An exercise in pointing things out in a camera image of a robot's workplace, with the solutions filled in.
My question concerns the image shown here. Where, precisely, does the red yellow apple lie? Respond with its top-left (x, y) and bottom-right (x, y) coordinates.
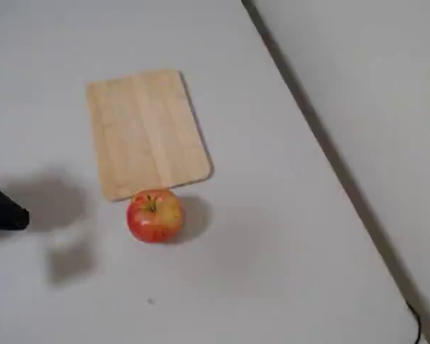
top-left (125, 188), bottom-right (185, 244)

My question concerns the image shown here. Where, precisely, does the light wooden board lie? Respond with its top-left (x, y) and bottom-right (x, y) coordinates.
top-left (86, 69), bottom-right (215, 204)

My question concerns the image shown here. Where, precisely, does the thin black cable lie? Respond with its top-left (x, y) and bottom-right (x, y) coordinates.
top-left (405, 303), bottom-right (423, 344)

